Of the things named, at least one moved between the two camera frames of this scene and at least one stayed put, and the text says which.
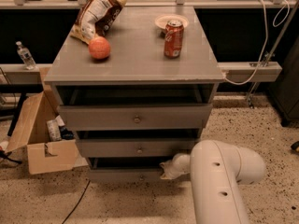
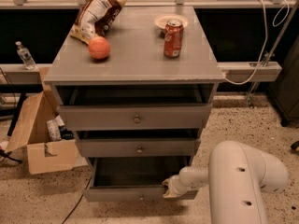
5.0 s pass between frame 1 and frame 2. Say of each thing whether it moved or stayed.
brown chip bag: stayed
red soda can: stayed
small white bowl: stayed
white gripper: moved
